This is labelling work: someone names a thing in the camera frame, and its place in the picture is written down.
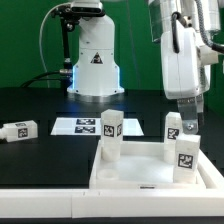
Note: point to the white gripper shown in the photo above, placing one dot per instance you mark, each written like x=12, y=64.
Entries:
x=181, y=74

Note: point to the white square table top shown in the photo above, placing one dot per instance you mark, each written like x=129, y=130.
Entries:
x=141, y=166

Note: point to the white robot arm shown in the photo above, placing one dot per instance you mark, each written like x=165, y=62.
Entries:
x=96, y=74

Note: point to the white sheet with tags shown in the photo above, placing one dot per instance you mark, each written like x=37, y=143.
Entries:
x=92, y=127

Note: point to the white L-shaped obstacle fence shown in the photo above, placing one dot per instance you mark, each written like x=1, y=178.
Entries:
x=84, y=203

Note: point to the black camera on stand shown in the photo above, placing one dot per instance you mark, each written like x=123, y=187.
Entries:
x=70, y=15

